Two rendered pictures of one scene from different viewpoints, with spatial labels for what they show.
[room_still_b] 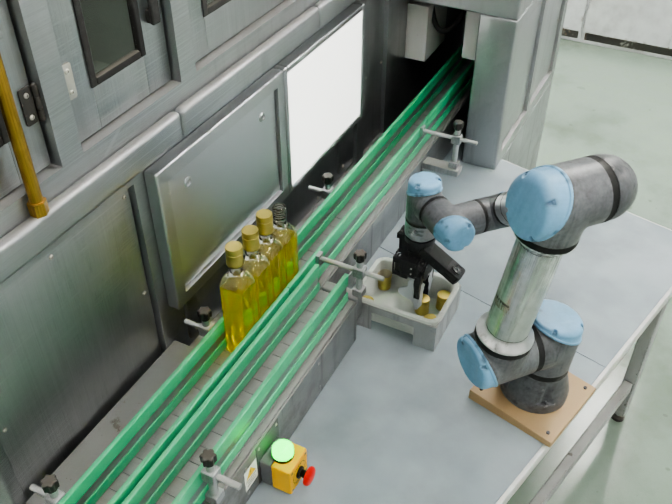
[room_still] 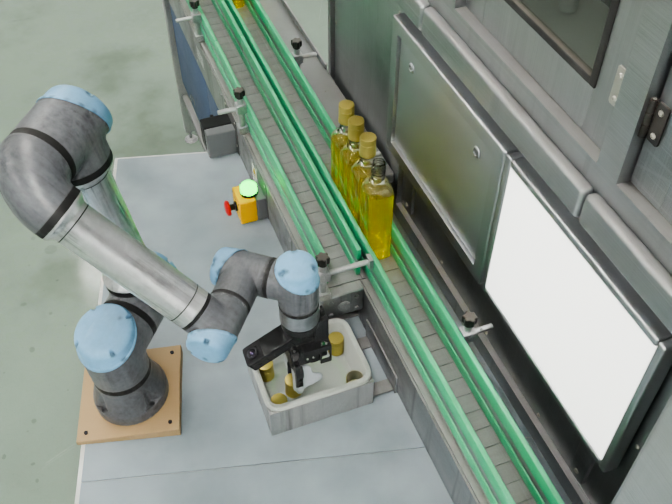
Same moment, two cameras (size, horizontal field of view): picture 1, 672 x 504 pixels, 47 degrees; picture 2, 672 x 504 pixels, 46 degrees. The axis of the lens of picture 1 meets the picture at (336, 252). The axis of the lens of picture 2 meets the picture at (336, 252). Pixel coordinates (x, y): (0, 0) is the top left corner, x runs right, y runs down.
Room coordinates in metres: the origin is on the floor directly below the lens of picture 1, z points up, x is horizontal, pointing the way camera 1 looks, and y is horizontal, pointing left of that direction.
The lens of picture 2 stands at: (2.08, -0.83, 2.18)
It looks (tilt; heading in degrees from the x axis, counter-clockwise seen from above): 47 degrees down; 132
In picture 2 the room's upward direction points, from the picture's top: straight up
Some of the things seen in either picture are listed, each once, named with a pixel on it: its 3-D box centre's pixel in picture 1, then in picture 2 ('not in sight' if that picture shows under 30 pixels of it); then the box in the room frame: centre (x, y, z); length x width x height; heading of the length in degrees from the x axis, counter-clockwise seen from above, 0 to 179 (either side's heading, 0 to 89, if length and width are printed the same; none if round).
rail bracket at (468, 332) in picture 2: (320, 194); (475, 334); (1.65, 0.04, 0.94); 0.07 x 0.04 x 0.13; 63
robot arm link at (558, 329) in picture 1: (548, 336); (112, 344); (1.14, -0.45, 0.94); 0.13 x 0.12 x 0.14; 115
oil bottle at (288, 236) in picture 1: (282, 262); (375, 217); (1.32, 0.12, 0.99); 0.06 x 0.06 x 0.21; 62
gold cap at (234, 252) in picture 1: (234, 254); (346, 112); (1.17, 0.20, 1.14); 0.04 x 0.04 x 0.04
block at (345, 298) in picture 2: (342, 299); (341, 301); (1.35, -0.02, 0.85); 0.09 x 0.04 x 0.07; 63
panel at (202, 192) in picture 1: (277, 138); (493, 216); (1.58, 0.14, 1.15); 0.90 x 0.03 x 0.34; 153
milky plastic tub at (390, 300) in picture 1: (406, 300); (308, 373); (1.40, -0.17, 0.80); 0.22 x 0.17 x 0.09; 63
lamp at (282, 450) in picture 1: (282, 449); (248, 187); (0.93, 0.10, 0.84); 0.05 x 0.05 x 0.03
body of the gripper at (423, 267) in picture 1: (415, 253); (304, 336); (1.41, -0.19, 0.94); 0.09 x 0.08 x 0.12; 62
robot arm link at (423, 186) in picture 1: (424, 199); (296, 283); (1.40, -0.20, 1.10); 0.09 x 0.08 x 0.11; 25
